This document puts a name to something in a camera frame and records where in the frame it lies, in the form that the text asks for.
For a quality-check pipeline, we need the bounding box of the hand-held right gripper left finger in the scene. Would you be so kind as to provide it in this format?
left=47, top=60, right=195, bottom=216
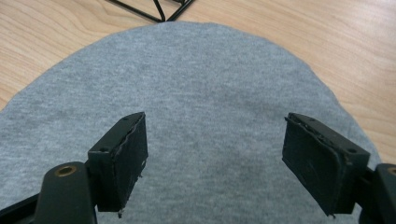
left=87, top=111, right=149, bottom=218

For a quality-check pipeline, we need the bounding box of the grey cloth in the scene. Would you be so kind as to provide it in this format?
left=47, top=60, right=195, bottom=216
left=0, top=21, right=383, bottom=224

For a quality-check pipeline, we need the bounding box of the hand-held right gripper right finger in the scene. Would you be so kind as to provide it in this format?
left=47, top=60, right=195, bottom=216
left=281, top=112, right=372, bottom=217

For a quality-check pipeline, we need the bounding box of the black wire basket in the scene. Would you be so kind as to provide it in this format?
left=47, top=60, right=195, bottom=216
left=106, top=0, right=196, bottom=23

